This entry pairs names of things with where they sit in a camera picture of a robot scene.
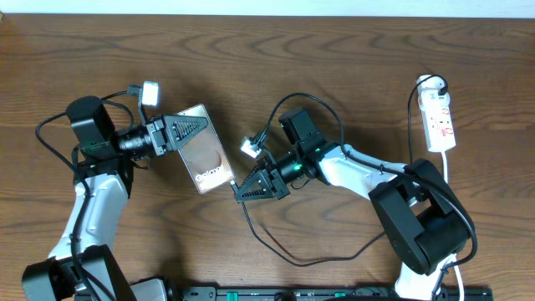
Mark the black charger cable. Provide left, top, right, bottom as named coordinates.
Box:
left=229, top=74, right=449, bottom=268

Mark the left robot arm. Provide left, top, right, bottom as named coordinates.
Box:
left=22, top=96, right=208, bottom=300

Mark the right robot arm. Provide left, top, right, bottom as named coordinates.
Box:
left=232, top=108, right=476, bottom=300

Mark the white power strip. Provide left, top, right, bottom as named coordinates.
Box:
left=416, top=74, right=456, bottom=153

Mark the black left camera cable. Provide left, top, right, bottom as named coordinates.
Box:
left=34, top=89, right=135, bottom=301

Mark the black camera cable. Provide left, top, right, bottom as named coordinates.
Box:
left=34, top=89, right=135, bottom=301
left=254, top=92, right=479, bottom=273

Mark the black right camera cable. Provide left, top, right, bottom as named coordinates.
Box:
left=254, top=92, right=479, bottom=273

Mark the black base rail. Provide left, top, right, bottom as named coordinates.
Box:
left=129, top=275, right=494, bottom=301

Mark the white power strip cord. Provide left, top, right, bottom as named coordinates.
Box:
left=441, top=150, right=466, bottom=301

